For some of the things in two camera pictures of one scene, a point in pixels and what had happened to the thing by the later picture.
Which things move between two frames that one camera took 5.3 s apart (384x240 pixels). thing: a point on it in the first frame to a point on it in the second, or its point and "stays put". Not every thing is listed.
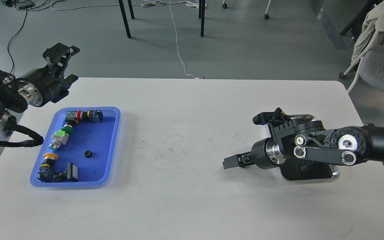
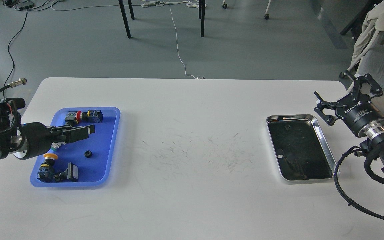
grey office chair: (382, 66) stays put
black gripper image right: (266, 153) to (356, 111)
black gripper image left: (40, 86) to (38, 139)
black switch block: (70, 174) stays put
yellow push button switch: (45, 173) stays put
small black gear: (88, 154) stays put
